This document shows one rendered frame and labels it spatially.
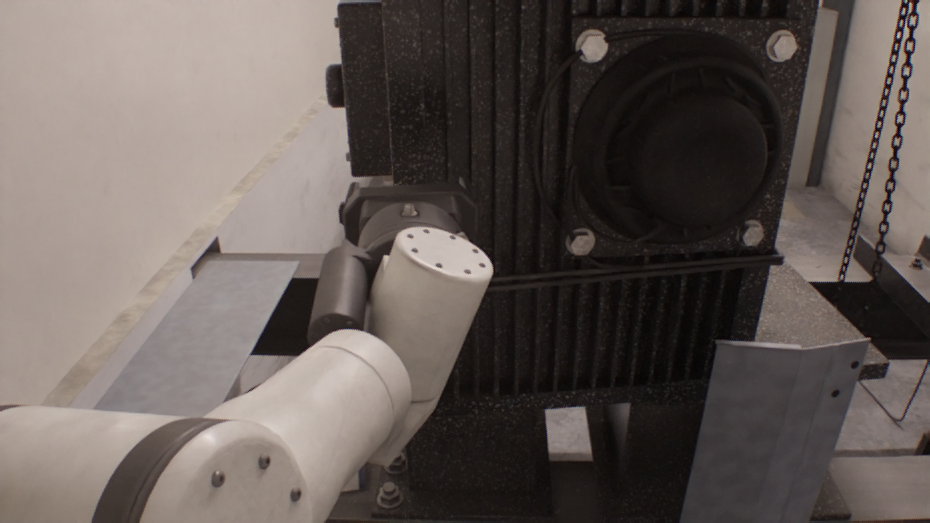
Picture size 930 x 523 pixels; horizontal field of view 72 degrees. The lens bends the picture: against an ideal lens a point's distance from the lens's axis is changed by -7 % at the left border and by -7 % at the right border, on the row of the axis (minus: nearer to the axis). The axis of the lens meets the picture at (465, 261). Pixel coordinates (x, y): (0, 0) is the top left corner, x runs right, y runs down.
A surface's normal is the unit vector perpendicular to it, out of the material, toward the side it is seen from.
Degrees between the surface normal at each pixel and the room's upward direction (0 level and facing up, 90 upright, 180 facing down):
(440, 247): 21
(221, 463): 78
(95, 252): 90
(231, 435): 40
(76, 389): 0
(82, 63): 90
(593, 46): 90
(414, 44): 90
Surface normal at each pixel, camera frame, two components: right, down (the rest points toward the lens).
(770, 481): 0.18, 0.45
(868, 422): -0.01, -0.89
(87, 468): -0.29, -0.74
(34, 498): -0.35, -0.51
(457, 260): 0.34, -0.85
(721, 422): -0.15, 0.46
